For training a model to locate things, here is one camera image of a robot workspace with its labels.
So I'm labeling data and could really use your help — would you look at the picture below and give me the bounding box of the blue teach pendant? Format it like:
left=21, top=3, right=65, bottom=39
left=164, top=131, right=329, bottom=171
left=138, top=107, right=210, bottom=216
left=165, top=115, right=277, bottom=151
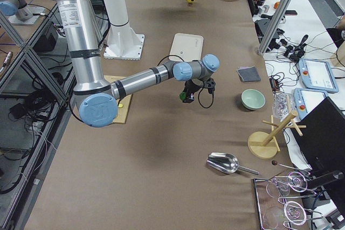
left=298, top=58, right=339, bottom=93
left=293, top=88, right=328, bottom=120

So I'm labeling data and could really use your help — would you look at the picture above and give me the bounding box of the white camera post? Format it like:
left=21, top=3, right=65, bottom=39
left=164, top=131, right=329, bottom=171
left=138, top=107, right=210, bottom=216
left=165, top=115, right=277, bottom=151
left=103, top=0, right=144, bottom=60

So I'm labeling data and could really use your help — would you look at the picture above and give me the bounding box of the wire glass rack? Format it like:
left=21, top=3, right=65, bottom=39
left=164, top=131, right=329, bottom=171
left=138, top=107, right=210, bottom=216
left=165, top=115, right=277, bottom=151
left=253, top=171, right=323, bottom=229

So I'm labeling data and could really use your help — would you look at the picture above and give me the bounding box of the black monitor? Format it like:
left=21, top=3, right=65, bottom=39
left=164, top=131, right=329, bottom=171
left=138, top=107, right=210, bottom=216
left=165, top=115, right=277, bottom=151
left=294, top=97, right=344, bottom=215

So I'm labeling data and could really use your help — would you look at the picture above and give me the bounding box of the metal scoop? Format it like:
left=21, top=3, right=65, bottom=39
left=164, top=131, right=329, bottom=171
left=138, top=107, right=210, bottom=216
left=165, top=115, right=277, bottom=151
left=206, top=152, right=259, bottom=175

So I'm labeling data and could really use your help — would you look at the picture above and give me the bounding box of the green lime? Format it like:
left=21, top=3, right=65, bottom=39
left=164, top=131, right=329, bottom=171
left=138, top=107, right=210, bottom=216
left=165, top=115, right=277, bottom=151
left=179, top=92, right=186, bottom=101

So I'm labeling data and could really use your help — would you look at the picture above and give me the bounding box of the aluminium frame post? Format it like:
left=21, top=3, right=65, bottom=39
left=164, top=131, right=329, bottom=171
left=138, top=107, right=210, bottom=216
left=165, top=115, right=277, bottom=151
left=257, top=0, right=291, bottom=55

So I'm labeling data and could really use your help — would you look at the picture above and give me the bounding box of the wooden cutting board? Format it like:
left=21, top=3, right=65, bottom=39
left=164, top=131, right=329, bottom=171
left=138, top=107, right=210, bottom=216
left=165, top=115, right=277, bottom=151
left=104, top=75, right=132, bottom=124

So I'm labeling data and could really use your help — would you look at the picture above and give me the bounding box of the wooden mug tree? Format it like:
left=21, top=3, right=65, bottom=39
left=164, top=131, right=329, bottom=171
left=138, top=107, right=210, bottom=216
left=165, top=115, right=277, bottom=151
left=247, top=110, right=306, bottom=159

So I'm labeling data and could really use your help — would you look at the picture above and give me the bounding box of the grey folded cloth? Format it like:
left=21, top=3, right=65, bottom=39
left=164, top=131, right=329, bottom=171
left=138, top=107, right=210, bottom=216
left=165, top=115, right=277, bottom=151
left=237, top=66, right=261, bottom=82

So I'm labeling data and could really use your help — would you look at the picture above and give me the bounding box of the cream rectangular tray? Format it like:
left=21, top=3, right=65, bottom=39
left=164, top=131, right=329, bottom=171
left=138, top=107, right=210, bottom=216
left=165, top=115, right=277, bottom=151
left=169, top=33, right=204, bottom=62

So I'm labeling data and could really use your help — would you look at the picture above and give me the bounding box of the green ceramic bowl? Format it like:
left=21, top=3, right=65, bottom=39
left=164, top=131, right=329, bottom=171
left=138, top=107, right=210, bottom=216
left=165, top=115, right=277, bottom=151
left=241, top=89, right=266, bottom=110

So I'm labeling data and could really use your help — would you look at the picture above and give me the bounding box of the blue teach pendant upper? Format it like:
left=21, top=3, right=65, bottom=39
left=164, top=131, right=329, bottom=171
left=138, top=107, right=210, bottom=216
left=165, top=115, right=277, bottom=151
left=298, top=58, right=339, bottom=93

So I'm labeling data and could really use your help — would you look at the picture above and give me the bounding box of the blue teach pendant lower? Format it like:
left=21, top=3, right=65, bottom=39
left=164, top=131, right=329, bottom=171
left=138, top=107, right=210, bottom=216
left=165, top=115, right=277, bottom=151
left=293, top=88, right=328, bottom=120

